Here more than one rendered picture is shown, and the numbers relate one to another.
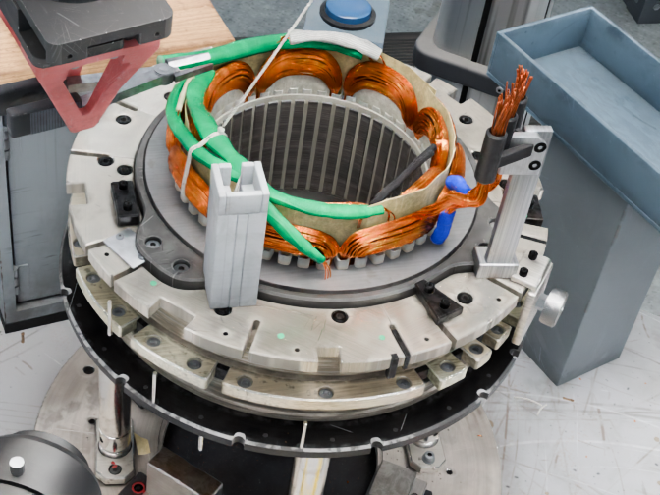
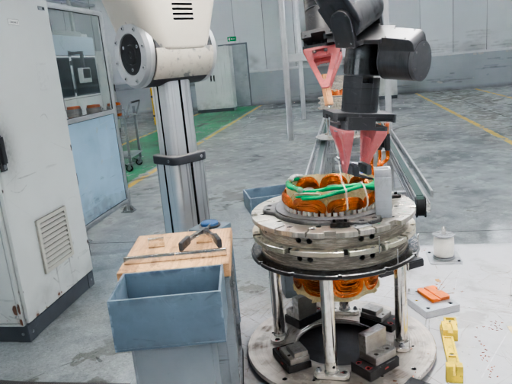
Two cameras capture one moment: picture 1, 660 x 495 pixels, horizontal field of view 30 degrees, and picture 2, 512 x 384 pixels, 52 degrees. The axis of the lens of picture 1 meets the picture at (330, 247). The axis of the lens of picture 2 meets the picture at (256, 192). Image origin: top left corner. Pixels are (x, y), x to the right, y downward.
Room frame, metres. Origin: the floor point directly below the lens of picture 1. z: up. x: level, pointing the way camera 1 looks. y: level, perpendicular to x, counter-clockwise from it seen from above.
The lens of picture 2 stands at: (0.25, 0.96, 1.38)
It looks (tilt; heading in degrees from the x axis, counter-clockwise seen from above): 14 degrees down; 300
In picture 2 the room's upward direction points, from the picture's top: 5 degrees counter-clockwise
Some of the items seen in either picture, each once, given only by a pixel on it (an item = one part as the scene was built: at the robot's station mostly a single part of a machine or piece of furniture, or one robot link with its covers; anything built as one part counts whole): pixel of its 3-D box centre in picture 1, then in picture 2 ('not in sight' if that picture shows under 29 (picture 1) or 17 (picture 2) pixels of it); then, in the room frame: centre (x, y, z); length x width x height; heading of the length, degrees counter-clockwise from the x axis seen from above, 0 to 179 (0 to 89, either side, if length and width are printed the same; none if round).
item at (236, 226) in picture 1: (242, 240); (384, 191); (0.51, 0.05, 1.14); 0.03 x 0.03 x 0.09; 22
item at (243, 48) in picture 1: (263, 50); (294, 184); (0.68, 0.07, 1.15); 0.15 x 0.04 x 0.02; 112
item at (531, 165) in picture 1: (522, 153); not in sight; (0.56, -0.10, 1.20); 0.02 x 0.01 x 0.03; 104
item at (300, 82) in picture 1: (298, 83); not in sight; (0.70, 0.04, 1.12); 0.05 x 0.01 x 0.02; 112
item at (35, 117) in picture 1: (44, 115); (364, 168); (0.51, 0.16, 1.21); 0.04 x 0.01 x 0.02; 129
